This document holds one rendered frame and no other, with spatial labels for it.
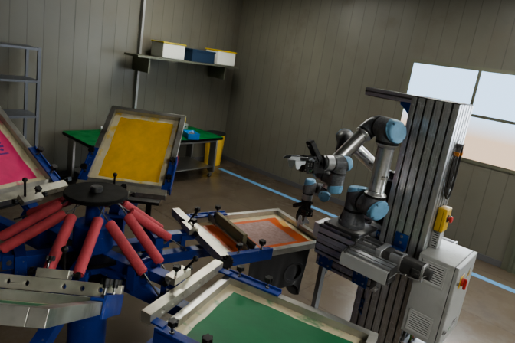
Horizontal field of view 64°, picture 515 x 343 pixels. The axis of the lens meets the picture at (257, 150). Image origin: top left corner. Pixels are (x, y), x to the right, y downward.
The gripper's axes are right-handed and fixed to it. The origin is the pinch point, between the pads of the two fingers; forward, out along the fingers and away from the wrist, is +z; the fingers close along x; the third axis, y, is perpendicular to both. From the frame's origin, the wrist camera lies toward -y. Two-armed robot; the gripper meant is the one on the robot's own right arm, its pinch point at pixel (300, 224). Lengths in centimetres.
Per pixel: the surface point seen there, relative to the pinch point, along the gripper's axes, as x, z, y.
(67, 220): -158, -26, 14
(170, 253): -99, 6, 2
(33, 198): -167, -17, -41
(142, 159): -94, -28, -75
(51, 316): -182, -55, 125
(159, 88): 62, -37, -458
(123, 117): -96, -51, -117
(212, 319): -108, 2, 70
